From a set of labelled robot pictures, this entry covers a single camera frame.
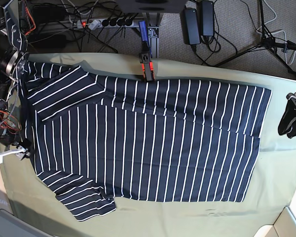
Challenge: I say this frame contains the green table cloth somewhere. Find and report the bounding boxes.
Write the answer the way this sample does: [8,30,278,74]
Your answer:
[0,59,296,237]

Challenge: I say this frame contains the black tripod stand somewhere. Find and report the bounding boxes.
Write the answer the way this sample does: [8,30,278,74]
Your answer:
[214,0,296,78]

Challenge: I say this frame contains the black power adapter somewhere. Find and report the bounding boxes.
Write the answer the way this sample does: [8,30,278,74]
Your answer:
[201,0,214,36]
[182,8,200,45]

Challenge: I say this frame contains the robot arm image left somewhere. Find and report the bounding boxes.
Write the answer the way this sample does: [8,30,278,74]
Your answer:
[0,0,29,164]

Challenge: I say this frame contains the black power adapter right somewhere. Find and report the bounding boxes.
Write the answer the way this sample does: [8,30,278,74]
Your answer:
[201,0,214,36]

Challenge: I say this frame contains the blue orange centre clamp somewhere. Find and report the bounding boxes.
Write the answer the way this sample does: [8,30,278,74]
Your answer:
[138,21,155,82]

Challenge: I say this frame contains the white power strip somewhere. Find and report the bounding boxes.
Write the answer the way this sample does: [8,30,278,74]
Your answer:
[74,17,139,31]

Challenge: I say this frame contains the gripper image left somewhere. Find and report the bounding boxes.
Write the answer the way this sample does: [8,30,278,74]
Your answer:
[0,142,31,164]

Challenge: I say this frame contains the grey plastic bin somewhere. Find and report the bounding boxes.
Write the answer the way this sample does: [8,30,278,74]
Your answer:
[0,209,51,237]

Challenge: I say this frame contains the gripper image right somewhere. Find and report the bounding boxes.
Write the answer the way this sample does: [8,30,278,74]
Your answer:
[278,92,296,138]

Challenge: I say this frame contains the navy white striped T-shirt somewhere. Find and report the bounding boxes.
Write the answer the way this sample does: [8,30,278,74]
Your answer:
[20,62,272,222]

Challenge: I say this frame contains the black power adapter left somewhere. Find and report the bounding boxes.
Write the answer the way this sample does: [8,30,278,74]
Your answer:
[182,8,200,45]

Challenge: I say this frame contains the black box under table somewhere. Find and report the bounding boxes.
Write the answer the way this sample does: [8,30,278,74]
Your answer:
[115,0,187,13]

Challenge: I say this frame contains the aluminium frame post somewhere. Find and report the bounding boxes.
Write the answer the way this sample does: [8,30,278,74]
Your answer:
[143,12,163,58]

